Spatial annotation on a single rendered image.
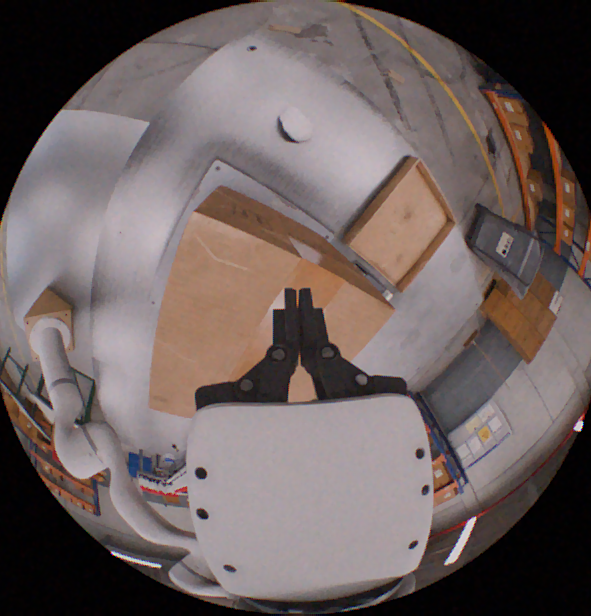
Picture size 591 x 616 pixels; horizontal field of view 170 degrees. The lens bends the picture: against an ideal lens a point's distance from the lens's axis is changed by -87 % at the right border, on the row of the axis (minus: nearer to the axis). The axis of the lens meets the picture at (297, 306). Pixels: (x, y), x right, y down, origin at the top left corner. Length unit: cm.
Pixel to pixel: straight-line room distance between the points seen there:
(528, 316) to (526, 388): 177
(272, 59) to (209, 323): 51
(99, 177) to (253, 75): 38
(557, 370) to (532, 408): 89
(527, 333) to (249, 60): 356
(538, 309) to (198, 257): 358
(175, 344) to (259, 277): 11
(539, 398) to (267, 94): 508
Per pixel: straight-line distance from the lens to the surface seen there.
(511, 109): 317
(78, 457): 60
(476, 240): 238
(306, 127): 44
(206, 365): 25
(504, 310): 354
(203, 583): 55
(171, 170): 47
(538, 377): 493
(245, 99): 48
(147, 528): 54
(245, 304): 20
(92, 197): 57
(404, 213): 61
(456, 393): 488
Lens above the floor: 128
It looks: 51 degrees down
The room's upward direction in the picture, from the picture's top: 157 degrees clockwise
